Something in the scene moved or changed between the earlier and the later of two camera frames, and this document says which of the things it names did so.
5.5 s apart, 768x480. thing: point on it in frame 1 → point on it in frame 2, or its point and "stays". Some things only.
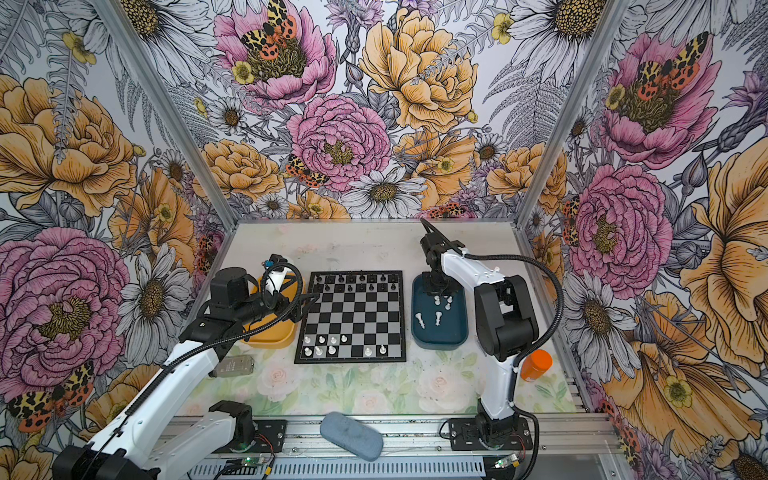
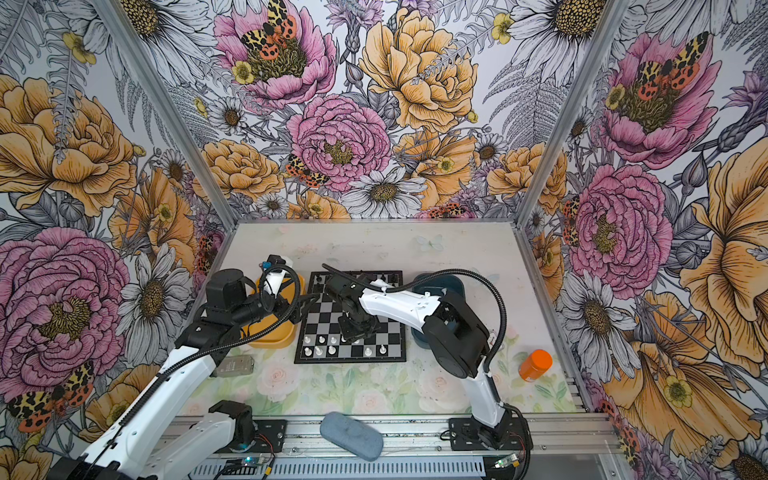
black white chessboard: [358, 318] stays
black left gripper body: [263, 303] stays
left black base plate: [271, 437] stays
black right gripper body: [437, 283] → [357, 327]
